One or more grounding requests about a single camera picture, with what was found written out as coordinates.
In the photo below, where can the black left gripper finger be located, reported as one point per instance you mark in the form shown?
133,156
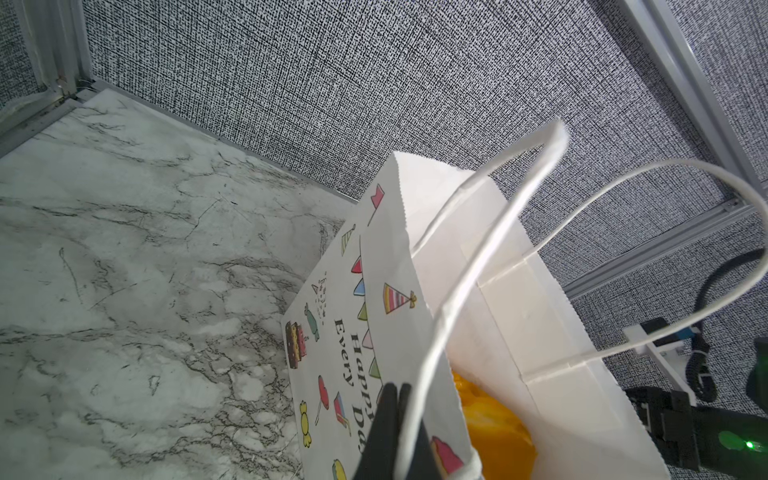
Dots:
378,457

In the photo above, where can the aluminium cage frame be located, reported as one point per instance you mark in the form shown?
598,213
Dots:
321,87

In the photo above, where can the long twisted yellow bread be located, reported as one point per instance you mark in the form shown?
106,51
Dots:
503,442

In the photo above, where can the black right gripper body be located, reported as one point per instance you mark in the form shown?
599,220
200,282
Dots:
667,417

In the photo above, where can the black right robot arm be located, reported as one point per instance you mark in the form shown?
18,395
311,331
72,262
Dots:
730,442

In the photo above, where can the white paper gift bag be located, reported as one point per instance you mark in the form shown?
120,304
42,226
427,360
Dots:
433,273

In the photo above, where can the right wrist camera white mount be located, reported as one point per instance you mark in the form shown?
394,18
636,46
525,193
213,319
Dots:
683,359

